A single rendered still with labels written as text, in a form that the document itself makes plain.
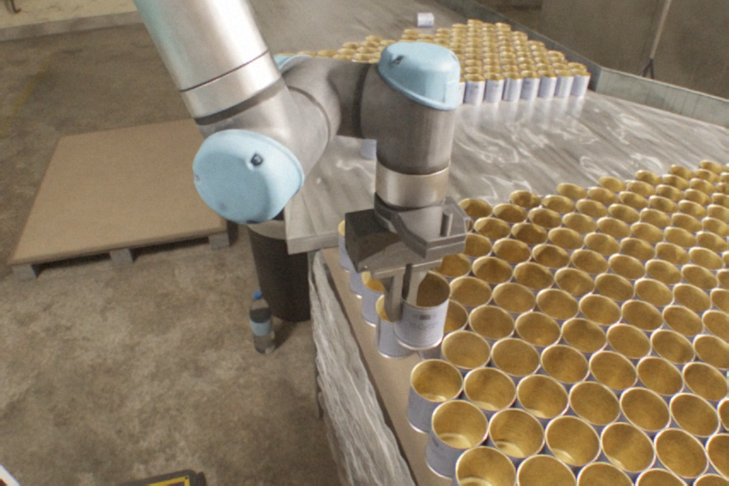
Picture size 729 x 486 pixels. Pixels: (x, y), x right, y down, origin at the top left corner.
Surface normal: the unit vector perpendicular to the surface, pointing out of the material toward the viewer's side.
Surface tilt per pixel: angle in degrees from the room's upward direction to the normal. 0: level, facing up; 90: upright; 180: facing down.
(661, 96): 90
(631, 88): 90
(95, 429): 0
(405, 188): 89
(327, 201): 0
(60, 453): 0
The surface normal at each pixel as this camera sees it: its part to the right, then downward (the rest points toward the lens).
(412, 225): 0.03, -0.83
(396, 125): -0.33, 0.63
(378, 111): -0.25, 0.37
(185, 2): 0.14, 0.45
